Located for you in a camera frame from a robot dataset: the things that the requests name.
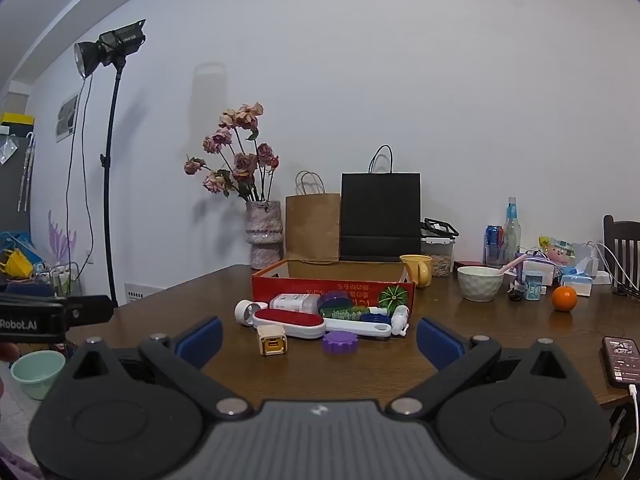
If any green spray bottle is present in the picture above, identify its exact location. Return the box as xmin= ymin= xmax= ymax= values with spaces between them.
xmin=322 ymin=306 xmax=391 ymax=322

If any purple packet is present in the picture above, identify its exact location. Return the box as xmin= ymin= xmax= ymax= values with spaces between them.
xmin=515 ymin=252 xmax=539 ymax=287

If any brown paper bag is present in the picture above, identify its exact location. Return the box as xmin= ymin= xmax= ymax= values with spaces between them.
xmin=285 ymin=171 xmax=342 ymax=265

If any dark wooden chair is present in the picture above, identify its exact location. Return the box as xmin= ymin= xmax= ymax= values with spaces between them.
xmin=602 ymin=214 xmax=640 ymax=292

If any black paper bag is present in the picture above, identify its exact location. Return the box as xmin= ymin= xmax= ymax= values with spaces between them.
xmin=340 ymin=145 xmax=422 ymax=263

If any pink spoon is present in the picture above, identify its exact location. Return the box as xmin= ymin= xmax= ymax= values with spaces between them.
xmin=495 ymin=254 xmax=529 ymax=275

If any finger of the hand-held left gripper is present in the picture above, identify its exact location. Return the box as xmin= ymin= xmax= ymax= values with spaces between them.
xmin=67 ymin=295 xmax=115 ymax=326

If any blue drink can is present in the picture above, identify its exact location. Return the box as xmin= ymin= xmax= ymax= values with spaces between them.
xmin=483 ymin=225 xmax=505 ymax=266

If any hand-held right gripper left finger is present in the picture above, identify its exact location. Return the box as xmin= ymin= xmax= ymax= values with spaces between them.
xmin=62 ymin=316 xmax=253 ymax=419

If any black smartphone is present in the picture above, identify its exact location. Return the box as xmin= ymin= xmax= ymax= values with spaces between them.
xmin=601 ymin=336 xmax=640 ymax=391

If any colourful snack packet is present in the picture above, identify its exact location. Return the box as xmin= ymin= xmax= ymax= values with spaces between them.
xmin=538 ymin=235 xmax=576 ymax=267

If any blue and yellow basket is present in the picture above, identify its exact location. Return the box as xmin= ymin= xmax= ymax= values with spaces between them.
xmin=0 ymin=231 xmax=44 ymax=282

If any yellow mug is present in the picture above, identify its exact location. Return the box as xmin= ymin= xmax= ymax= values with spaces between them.
xmin=399 ymin=254 xmax=434 ymax=289

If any white and red lint brush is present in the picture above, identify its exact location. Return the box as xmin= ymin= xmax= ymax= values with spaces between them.
xmin=252 ymin=308 xmax=327 ymax=341

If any dried pink rose bouquet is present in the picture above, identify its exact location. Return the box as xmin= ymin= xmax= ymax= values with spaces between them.
xmin=184 ymin=102 xmax=280 ymax=203

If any clear container with black lid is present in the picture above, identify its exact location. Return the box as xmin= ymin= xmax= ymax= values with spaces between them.
xmin=420 ymin=217 xmax=460 ymax=278

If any clear glass bottle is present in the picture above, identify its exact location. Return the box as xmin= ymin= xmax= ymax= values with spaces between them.
xmin=501 ymin=197 xmax=522 ymax=267

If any orange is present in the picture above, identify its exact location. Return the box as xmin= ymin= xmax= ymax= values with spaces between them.
xmin=551 ymin=286 xmax=578 ymax=313

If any purple ribbed lid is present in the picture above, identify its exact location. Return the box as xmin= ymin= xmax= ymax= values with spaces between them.
xmin=322 ymin=331 xmax=358 ymax=356

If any white plastic scoop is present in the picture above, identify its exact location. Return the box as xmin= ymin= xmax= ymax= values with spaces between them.
xmin=325 ymin=321 xmax=394 ymax=337

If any blue tissue pack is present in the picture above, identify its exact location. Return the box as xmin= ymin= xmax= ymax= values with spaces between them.
xmin=560 ymin=272 xmax=596 ymax=297

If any cream cube charger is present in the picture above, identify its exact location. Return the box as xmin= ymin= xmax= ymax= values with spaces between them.
xmin=257 ymin=324 xmax=290 ymax=358

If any small white bottle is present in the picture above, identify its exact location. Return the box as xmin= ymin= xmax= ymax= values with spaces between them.
xmin=390 ymin=305 xmax=411 ymax=337

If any white plastic bottle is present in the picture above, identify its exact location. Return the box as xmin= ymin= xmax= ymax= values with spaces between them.
xmin=269 ymin=293 xmax=321 ymax=314

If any white phone cable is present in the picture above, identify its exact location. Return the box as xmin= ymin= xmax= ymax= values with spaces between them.
xmin=627 ymin=384 xmax=640 ymax=435

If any small blue white carton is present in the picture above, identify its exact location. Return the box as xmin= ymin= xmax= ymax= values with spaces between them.
xmin=522 ymin=271 xmax=545 ymax=301

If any yellow box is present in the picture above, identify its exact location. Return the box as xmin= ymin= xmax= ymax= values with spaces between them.
xmin=0 ymin=112 xmax=36 ymax=136

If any white bowl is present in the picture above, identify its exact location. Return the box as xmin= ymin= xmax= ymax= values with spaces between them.
xmin=457 ymin=266 xmax=505 ymax=303

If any white floor vent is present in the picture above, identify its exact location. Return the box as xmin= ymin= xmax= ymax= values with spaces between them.
xmin=123 ymin=282 xmax=167 ymax=304

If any pink speckled vase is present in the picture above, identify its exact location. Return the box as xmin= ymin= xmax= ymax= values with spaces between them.
xmin=245 ymin=200 xmax=284 ymax=271

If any red cardboard box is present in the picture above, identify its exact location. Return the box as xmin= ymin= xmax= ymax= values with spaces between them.
xmin=251 ymin=259 xmax=416 ymax=312

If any dark cabinet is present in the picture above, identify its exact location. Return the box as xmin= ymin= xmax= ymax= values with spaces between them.
xmin=0 ymin=135 xmax=32 ymax=233

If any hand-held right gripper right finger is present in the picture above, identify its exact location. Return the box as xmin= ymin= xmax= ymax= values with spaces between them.
xmin=389 ymin=317 xmax=581 ymax=417

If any white tape roll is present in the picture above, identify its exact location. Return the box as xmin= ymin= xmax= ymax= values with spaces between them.
xmin=234 ymin=299 xmax=269 ymax=328

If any black studio light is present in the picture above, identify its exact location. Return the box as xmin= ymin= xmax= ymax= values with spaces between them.
xmin=74 ymin=19 xmax=147 ymax=80

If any mint green bowl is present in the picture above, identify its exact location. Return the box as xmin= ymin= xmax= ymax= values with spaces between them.
xmin=10 ymin=350 xmax=67 ymax=401

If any white charger cable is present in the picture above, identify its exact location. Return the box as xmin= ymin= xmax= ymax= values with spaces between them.
xmin=587 ymin=241 xmax=640 ymax=292

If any wire rack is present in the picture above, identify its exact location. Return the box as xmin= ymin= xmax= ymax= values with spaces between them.
xmin=40 ymin=262 xmax=82 ymax=297

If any purple blue jar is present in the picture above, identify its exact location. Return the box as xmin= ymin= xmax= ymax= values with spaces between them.
xmin=317 ymin=290 xmax=354 ymax=311

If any purple clothing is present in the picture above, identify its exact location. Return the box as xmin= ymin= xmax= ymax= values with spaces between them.
xmin=0 ymin=441 xmax=44 ymax=480

